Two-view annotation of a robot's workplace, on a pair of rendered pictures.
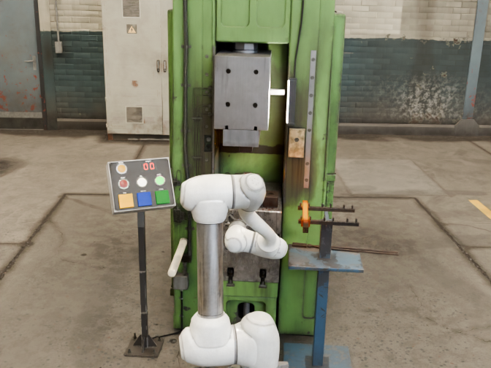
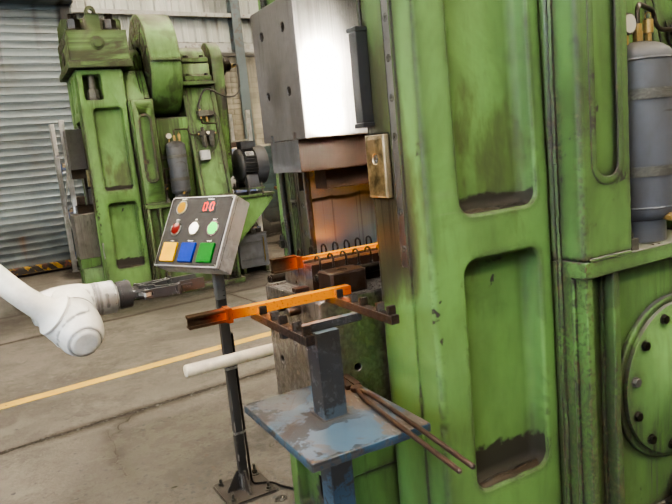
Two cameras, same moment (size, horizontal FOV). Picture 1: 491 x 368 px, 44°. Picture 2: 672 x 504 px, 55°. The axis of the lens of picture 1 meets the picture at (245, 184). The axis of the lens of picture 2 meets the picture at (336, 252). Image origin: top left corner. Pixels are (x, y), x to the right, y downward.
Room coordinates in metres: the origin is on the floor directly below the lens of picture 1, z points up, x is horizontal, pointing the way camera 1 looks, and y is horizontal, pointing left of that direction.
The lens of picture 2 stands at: (2.38, -1.72, 1.33)
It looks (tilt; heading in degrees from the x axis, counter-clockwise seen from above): 9 degrees down; 59
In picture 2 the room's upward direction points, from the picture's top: 6 degrees counter-clockwise
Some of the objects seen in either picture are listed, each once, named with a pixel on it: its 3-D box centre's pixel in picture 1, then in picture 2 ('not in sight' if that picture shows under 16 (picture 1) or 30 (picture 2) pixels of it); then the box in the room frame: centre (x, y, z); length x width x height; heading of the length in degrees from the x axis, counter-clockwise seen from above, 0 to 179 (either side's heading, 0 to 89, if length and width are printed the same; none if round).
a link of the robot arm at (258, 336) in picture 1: (257, 339); not in sight; (2.13, -0.06, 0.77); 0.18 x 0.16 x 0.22; 99
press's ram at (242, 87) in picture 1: (250, 87); (343, 69); (3.50, -0.02, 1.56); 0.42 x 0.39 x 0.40; 177
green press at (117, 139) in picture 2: not in sight; (168, 153); (4.58, 5.20, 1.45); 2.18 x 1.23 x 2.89; 2
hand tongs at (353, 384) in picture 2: (344, 248); (392, 414); (3.18, -0.57, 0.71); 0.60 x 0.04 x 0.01; 81
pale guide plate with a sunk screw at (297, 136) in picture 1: (296, 142); (379, 166); (3.41, -0.29, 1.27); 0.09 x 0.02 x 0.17; 87
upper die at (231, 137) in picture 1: (242, 130); (344, 151); (3.50, 0.02, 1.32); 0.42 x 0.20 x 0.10; 177
